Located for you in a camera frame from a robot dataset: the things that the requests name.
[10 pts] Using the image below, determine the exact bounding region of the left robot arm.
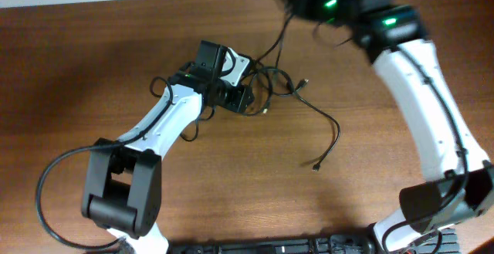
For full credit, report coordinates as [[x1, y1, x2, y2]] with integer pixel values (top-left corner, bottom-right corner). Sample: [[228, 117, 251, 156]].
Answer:
[[81, 41, 254, 253]]

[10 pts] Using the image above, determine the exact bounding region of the black cable bundle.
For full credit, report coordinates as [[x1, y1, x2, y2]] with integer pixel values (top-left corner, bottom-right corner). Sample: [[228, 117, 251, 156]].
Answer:
[[242, 10, 342, 172]]

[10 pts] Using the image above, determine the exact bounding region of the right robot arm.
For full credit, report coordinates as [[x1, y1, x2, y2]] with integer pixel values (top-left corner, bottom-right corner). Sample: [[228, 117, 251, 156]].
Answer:
[[283, 0, 493, 253]]

